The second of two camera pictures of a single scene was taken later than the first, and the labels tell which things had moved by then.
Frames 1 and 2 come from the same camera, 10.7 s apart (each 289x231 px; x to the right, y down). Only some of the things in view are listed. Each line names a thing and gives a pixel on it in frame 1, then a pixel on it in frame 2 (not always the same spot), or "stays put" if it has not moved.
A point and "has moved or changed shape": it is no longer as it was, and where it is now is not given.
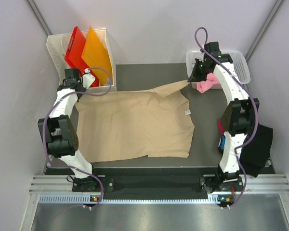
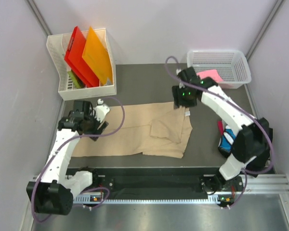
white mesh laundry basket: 240,67 stays put
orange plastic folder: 95,55 stays put
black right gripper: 194,77 → 178,102
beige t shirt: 155,123 has moved or changed shape
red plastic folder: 73,53 stays put
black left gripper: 84,89 → 95,131
